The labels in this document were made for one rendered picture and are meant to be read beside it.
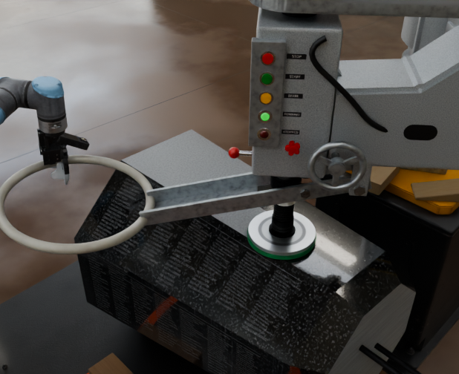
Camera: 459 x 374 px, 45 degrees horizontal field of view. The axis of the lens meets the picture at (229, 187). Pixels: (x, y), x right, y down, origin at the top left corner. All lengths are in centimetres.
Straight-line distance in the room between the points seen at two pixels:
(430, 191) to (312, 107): 92
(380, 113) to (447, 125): 17
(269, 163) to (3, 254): 203
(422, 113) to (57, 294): 201
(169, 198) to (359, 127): 67
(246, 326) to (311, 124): 66
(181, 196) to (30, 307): 130
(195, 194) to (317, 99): 56
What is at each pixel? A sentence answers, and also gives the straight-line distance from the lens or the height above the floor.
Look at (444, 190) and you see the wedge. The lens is 224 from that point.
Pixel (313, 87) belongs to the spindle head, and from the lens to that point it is 139.
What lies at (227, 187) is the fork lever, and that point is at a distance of 174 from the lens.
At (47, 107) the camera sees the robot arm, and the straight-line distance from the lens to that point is 185.
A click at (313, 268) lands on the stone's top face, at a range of 170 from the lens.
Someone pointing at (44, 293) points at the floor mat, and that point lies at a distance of 292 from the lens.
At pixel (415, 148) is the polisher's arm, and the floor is 127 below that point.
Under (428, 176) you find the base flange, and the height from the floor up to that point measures 78.
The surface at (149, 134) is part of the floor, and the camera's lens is 408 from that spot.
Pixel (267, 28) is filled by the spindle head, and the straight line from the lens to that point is 134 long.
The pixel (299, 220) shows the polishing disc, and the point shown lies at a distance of 182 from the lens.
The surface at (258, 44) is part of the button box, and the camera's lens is 133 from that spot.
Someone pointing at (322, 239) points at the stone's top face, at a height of 87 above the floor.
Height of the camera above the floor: 202
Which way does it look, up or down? 35 degrees down
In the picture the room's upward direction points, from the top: straight up
